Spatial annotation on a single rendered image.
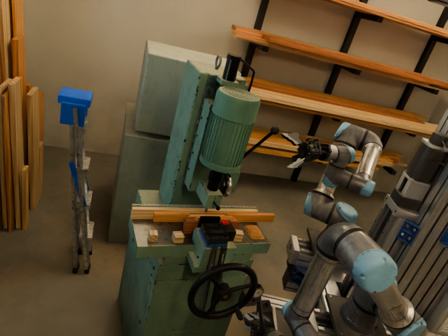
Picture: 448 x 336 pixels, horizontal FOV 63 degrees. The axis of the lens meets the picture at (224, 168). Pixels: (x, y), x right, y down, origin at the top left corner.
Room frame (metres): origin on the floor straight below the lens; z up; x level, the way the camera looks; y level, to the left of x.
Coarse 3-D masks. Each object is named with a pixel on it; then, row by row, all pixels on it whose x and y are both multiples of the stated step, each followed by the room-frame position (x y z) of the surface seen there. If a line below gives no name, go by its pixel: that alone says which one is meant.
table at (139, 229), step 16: (144, 224) 1.25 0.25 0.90; (160, 224) 1.28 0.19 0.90; (176, 224) 1.31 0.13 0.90; (240, 224) 1.46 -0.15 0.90; (256, 224) 1.50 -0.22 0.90; (144, 240) 1.15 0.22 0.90; (160, 240) 1.18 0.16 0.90; (256, 240) 1.37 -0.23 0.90; (144, 256) 1.12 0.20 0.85; (160, 256) 1.15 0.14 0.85; (176, 256) 1.18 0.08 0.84; (192, 256) 1.18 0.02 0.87
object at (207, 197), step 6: (204, 180) 1.46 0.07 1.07; (198, 186) 1.45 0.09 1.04; (204, 186) 1.40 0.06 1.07; (198, 192) 1.43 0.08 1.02; (204, 192) 1.38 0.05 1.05; (210, 192) 1.37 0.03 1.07; (216, 192) 1.38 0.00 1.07; (204, 198) 1.37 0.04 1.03; (210, 198) 1.35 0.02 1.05; (216, 198) 1.36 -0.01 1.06; (204, 204) 1.35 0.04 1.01; (210, 204) 1.35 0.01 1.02
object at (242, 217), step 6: (156, 216) 1.29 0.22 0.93; (162, 216) 1.30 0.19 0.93; (168, 216) 1.31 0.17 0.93; (174, 216) 1.32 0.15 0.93; (180, 216) 1.34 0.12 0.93; (186, 216) 1.35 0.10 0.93; (234, 216) 1.46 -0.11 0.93; (240, 216) 1.47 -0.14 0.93; (246, 216) 1.49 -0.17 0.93; (252, 216) 1.50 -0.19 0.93; (258, 216) 1.52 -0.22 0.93; (264, 216) 1.53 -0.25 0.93; (270, 216) 1.55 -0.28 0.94
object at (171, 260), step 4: (236, 256) 1.31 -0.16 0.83; (240, 256) 1.32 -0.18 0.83; (244, 256) 1.33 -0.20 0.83; (248, 256) 1.34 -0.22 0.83; (164, 260) 1.17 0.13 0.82; (168, 260) 1.17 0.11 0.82; (172, 260) 1.18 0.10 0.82; (176, 260) 1.18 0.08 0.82; (180, 260) 1.19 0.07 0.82; (184, 260) 1.20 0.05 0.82; (236, 260) 1.31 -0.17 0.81; (240, 260) 1.32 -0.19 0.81; (244, 260) 1.33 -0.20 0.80; (248, 260) 1.34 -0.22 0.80; (164, 264) 1.16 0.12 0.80; (168, 264) 1.17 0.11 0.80; (172, 264) 1.18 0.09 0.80
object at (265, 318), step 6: (264, 300) 1.04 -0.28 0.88; (258, 306) 1.03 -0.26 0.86; (264, 306) 1.02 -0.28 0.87; (270, 306) 1.03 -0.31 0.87; (264, 312) 1.00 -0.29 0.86; (270, 312) 1.01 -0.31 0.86; (264, 318) 0.99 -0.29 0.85; (270, 318) 1.00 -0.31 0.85; (264, 324) 0.97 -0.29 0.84; (270, 324) 0.98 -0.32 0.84; (264, 330) 0.95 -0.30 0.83
